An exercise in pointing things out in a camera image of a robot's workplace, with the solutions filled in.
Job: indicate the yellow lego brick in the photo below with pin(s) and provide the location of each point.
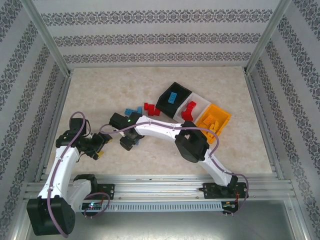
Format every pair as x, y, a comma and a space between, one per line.
214, 131
217, 125
209, 120

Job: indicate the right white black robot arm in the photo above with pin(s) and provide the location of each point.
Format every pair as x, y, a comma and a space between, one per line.
160, 128

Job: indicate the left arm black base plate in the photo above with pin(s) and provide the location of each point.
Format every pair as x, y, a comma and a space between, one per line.
107, 191

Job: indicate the yellow plastic bin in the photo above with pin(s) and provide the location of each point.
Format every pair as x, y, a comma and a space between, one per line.
220, 112

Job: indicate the small red lego brick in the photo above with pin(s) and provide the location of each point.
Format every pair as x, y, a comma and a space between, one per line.
146, 105

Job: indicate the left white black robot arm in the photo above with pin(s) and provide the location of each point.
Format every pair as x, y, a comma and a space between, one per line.
60, 170

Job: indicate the black plastic bin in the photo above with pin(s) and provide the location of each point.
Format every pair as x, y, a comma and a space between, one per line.
163, 107

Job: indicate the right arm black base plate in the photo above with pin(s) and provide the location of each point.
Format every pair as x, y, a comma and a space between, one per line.
210, 191

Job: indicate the aluminium frame post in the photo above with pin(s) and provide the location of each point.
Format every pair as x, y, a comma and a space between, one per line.
49, 40
268, 40

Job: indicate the aluminium side rail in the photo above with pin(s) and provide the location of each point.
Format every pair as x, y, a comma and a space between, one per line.
60, 95
277, 165

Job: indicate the aluminium mounting rail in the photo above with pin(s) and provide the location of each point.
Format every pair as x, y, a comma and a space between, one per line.
160, 186

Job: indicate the white plastic bin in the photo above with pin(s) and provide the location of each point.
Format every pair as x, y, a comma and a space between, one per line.
200, 100

